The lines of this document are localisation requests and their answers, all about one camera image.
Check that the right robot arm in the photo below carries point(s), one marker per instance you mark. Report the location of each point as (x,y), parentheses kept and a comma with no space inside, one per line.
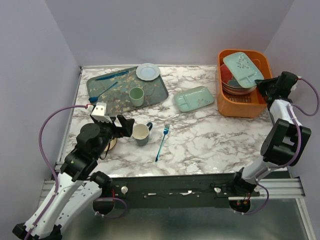
(285,142)

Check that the dark rimmed beige bowl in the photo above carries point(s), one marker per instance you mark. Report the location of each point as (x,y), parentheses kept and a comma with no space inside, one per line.
(112,144)

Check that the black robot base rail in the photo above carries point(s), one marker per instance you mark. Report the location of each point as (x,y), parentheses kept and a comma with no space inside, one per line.
(177,191)

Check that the orange plastic bin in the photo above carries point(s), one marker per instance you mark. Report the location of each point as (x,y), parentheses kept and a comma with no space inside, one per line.
(250,105)

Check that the floral teal serving tray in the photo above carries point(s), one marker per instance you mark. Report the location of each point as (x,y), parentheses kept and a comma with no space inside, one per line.
(117,98)

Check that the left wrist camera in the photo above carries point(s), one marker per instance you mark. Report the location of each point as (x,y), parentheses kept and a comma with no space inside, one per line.
(98,112)

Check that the red rimmed beige plate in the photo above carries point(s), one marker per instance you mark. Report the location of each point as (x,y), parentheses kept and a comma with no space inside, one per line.
(236,93)

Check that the grey mug white inside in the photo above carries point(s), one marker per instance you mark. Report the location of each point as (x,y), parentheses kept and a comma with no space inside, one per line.
(141,133)

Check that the red plate teal flower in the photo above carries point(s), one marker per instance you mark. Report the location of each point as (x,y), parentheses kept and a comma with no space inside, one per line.
(227,78)

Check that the teal rectangular dish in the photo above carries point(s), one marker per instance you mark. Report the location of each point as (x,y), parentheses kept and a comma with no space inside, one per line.
(193,99)
(244,71)

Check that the blue metal knife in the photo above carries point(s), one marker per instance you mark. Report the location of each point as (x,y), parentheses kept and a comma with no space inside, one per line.
(112,76)

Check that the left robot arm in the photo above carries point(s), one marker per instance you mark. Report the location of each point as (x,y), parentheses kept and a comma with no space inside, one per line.
(76,185)

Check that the green plastic cup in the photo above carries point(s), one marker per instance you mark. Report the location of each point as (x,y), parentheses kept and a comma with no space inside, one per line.
(136,95)

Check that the blue metal fork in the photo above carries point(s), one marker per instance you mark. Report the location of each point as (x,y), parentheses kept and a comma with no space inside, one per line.
(165,132)

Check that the blue metal spoon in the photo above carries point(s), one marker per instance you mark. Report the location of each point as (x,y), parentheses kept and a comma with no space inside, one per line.
(94,99)

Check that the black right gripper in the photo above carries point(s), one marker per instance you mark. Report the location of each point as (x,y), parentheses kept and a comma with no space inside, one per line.
(262,83)

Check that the cream pink branch plate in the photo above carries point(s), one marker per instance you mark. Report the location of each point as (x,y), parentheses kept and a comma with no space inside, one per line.
(239,91)

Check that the light blue scalloped plate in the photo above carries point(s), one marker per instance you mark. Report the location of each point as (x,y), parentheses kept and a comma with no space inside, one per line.
(147,71)

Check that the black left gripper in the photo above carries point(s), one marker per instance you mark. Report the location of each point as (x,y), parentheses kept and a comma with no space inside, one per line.
(126,129)

